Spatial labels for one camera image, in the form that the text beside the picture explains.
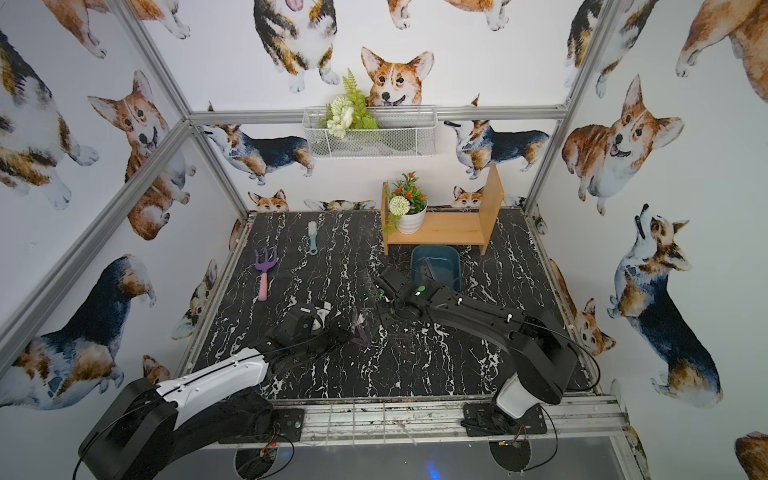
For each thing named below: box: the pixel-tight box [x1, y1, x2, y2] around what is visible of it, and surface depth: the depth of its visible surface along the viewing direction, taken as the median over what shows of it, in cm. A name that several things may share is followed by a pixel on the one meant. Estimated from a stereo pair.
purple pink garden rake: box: [254, 247, 277, 301], surface depth 103 cm
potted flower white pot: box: [384, 170, 429, 234], surface depth 99 cm
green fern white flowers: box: [319, 68, 378, 138], surface depth 82 cm
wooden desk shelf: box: [380, 163, 505, 256], surface depth 107 cm
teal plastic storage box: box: [410, 245, 462, 292], surface depth 106 cm
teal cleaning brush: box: [307, 220, 318, 256], surface depth 116 cm
